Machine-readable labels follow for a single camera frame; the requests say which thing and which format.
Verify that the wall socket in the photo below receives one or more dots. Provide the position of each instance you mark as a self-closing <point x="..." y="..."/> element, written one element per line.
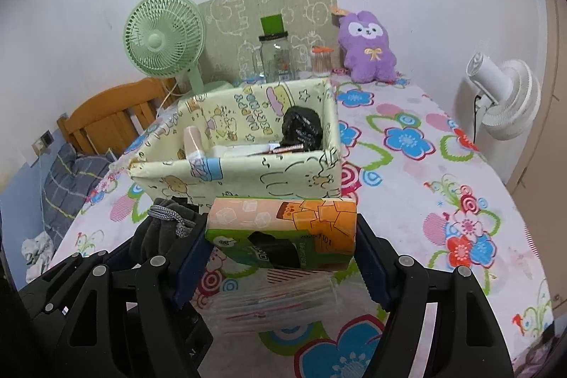
<point x="42" y="143"/>

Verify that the green desk fan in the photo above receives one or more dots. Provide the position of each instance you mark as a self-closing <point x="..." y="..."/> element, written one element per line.
<point x="155" y="39"/>

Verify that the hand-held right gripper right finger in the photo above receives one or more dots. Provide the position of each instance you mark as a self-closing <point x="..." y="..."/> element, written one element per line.
<point x="374" y="276"/>

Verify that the dark snack wrapper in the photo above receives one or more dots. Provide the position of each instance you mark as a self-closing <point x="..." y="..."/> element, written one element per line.
<point x="288" y="147"/>

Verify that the clear plastic packet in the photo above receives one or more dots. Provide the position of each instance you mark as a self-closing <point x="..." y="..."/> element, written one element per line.
<point x="274" y="302"/>

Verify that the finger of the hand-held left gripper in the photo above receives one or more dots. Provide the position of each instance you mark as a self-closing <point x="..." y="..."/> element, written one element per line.
<point x="197" y="327"/>
<point x="48" y="298"/>

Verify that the cotton swab jar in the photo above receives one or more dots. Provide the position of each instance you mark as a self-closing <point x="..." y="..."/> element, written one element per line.
<point x="321" y="66"/>

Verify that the grey plaid fabric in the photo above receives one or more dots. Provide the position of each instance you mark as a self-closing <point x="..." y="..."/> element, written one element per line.
<point x="66" y="183"/>

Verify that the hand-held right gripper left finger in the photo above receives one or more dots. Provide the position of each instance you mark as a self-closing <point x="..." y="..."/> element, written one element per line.
<point x="188" y="276"/>

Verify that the white circulator fan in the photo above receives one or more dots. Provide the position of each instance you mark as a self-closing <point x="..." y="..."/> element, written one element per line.
<point x="509" y="94"/>

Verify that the black plastic bag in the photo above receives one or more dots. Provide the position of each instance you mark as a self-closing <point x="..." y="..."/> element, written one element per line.
<point x="301" y="125"/>

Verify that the white cloth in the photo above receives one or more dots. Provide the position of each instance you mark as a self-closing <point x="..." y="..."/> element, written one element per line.
<point x="35" y="254"/>

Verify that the printed yellow fabric storage box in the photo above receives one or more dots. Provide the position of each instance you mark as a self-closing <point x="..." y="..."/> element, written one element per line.
<point x="274" y="178"/>

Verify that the dark cloth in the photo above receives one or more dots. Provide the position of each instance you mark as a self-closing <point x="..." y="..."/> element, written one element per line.
<point x="540" y="356"/>

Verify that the orange green snack box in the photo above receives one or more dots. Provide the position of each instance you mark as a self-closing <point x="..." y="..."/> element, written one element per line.
<point x="283" y="227"/>

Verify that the purple plush bunny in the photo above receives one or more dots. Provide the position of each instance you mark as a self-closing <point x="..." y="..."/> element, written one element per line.
<point x="367" y="59"/>

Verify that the printed green cardboard panel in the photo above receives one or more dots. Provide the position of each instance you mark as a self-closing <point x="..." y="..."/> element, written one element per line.
<point x="230" y="15"/>

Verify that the wooden headboard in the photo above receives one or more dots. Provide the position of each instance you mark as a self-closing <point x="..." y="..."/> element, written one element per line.
<point x="106" y="116"/>

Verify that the floral tablecloth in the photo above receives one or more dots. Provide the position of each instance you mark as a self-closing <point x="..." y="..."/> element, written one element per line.
<point x="421" y="183"/>

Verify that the glass jar mug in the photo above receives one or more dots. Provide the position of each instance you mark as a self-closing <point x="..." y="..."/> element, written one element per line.
<point x="277" y="59"/>

